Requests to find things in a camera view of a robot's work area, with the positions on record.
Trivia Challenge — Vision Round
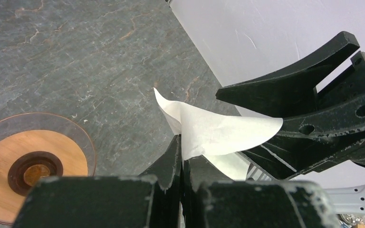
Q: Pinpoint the single white coffee filter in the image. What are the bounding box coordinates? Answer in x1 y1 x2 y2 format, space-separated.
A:
154 89 283 181

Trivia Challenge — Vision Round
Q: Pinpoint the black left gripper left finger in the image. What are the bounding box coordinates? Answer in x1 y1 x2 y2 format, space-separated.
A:
13 135 182 228

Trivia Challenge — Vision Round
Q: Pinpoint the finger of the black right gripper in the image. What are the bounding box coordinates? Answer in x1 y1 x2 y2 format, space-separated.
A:
216 31 360 117
239 91 365 181

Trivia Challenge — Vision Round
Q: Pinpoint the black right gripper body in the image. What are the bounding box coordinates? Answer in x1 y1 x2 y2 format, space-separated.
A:
318 51 365 168

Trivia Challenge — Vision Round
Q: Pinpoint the wooden ring dripper stand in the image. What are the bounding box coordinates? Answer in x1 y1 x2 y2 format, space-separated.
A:
0 130 88 223

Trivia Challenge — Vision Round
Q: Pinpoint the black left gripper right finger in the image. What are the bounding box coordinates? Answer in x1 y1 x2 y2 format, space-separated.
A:
182 157 340 228

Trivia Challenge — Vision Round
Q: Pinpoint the clear pink glass dripper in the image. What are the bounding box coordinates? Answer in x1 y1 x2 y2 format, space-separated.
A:
0 112 97 225

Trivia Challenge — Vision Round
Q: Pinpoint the amber glass carafe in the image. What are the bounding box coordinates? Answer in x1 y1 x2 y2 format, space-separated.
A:
23 164 51 187

